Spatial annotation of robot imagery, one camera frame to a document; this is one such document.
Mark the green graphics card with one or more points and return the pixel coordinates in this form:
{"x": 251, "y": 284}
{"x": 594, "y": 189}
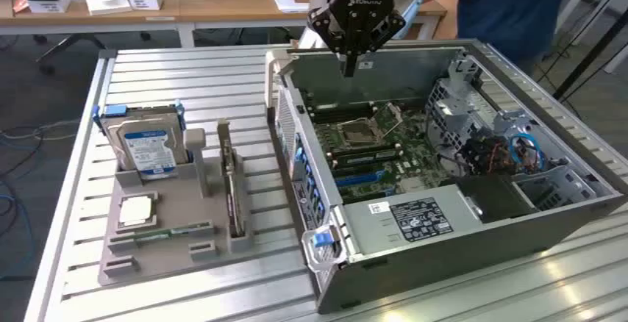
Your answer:
{"x": 235, "y": 189}

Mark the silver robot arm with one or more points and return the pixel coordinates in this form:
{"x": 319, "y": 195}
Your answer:
{"x": 415, "y": 9}

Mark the wooden desk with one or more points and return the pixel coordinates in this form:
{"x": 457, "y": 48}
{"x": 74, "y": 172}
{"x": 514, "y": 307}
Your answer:
{"x": 235, "y": 6}

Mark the black RAM slot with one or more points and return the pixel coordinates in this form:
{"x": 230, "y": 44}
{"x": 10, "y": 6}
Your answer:
{"x": 341, "y": 112}
{"x": 343, "y": 119}
{"x": 339, "y": 106}

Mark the metal socket cover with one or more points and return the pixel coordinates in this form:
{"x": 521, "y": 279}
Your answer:
{"x": 393, "y": 116}

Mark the person in blue shirt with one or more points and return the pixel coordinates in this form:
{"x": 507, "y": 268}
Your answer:
{"x": 510, "y": 13}

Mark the metal disk bay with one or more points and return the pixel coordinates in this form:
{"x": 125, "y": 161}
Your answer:
{"x": 555, "y": 189}
{"x": 457, "y": 109}

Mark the CPU socket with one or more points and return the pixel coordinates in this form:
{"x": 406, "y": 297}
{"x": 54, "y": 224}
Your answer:
{"x": 355, "y": 132}

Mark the RAM stick with dark chips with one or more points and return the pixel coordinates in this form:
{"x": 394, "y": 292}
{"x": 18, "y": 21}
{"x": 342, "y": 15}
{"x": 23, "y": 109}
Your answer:
{"x": 369, "y": 156}

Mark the green motherboard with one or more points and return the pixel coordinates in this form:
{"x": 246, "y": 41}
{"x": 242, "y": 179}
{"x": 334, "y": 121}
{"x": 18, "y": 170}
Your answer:
{"x": 417, "y": 160}

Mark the black expansion slot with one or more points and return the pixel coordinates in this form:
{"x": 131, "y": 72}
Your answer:
{"x": 354, "y": 170}

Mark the black tripod leg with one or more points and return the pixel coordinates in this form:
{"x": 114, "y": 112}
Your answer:
{"x": 591, "y": 51}

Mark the blue expansion slot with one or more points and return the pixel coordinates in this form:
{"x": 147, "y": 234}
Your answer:
{"x": 358, "y": 179}

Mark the white box with round insert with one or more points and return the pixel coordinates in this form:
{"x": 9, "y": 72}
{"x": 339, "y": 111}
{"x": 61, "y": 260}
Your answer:
{"x": 109, "y": 1}

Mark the blue disk caddy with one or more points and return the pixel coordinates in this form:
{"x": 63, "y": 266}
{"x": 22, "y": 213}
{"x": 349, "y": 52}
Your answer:
{"x": 114, "y": 110}

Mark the hard disk with blue label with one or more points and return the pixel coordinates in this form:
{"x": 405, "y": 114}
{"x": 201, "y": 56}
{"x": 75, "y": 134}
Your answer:
{"x": 147, "y": 153}

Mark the black chair base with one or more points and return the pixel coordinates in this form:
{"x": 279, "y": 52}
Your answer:
{"x": 65, "y": 48}

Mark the grey power supply unit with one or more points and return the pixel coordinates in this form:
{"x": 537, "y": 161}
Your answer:
{"x": 373, "y": 234}

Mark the white box with black lid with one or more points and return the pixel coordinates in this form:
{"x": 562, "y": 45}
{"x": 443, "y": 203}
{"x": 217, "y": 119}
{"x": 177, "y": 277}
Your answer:
{"x": 47, "y": 0}

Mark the grey parts rack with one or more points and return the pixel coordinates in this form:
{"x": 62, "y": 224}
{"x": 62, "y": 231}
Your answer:
{"x": 182, "y": 204}

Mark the blue case latch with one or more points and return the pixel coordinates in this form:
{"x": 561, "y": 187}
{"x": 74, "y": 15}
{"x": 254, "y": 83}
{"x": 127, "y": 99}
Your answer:
{"x": 322, "y": 241}

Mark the silver CPU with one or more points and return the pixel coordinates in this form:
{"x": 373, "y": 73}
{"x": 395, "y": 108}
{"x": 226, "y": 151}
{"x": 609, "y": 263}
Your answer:
{"x": 135, "y": 210}

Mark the grey open PC case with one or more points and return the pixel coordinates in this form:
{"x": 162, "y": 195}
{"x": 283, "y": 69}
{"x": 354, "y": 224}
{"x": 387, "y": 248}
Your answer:
{"x": 442, "y": 263}

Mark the green RAM stick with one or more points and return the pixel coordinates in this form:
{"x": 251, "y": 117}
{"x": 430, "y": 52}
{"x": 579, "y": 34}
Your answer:
{"x": 167, "y": 234}

